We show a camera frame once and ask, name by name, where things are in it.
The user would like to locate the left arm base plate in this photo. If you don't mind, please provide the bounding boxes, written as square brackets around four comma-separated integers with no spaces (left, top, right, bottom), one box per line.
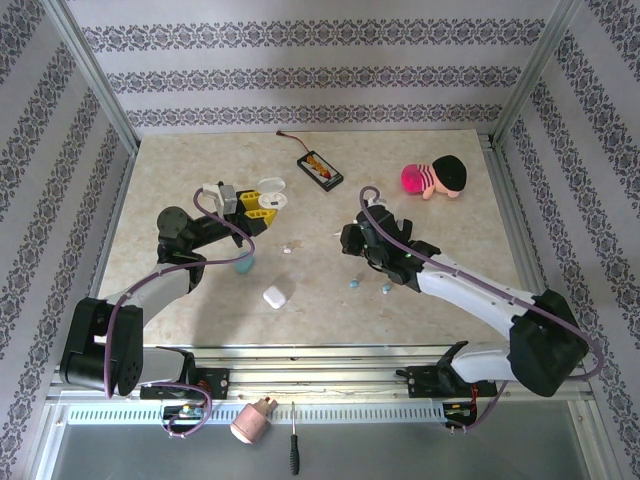
[139,367,231,401]

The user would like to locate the red lead wire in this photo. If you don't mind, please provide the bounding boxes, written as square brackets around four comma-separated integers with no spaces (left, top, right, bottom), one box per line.
[275,130,312,154]

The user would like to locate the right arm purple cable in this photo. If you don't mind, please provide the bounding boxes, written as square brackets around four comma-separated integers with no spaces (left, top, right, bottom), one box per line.
[360,185,605,435]

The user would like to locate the white slotted cable duct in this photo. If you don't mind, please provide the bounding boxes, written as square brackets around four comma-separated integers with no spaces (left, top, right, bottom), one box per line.
[66,402,447,426]

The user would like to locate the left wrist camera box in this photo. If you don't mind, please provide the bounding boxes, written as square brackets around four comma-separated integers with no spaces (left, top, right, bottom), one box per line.
[201,182,237,217]

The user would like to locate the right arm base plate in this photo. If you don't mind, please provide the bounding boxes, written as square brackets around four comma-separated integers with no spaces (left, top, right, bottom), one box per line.
[405,364,499,400]

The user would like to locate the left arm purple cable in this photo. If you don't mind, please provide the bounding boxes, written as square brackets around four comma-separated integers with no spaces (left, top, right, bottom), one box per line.
[103,188,259,441]

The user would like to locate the black handled screwdriver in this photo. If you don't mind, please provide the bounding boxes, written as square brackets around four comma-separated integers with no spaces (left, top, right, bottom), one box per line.
[288,400,301,476]

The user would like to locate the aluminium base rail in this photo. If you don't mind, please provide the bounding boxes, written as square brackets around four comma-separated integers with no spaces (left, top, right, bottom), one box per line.
[47,344,594,404]

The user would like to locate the white square earbud case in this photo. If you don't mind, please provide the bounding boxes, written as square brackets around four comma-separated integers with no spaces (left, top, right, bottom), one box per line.
[262,284,288,312]

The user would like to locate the white oval earbud case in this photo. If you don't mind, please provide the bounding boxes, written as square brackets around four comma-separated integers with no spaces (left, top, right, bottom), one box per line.
[257,177,290,211]

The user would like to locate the aluminium side rail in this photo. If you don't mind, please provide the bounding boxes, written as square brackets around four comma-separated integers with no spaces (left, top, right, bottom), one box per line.
[479,132,574,361]
[69,137,141,364]

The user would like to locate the black balance charging board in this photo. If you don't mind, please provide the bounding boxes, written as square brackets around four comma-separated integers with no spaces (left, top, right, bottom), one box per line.
[296,151,345,193]

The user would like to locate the aluminium frame post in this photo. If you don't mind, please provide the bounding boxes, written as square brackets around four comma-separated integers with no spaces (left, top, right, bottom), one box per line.
[491,0,585,147]
[42,0,140,154]

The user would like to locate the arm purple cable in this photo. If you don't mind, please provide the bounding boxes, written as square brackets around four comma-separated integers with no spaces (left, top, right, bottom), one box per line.
[360,185,605,435]
[103,188,259,441]

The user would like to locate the pink plush doll black hat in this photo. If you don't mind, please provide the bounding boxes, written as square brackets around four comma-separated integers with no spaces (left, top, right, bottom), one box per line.
[400,154,468,201]

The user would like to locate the pink cylinder plug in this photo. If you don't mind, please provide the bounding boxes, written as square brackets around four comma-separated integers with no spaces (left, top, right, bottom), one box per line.
[229,396,279,445]

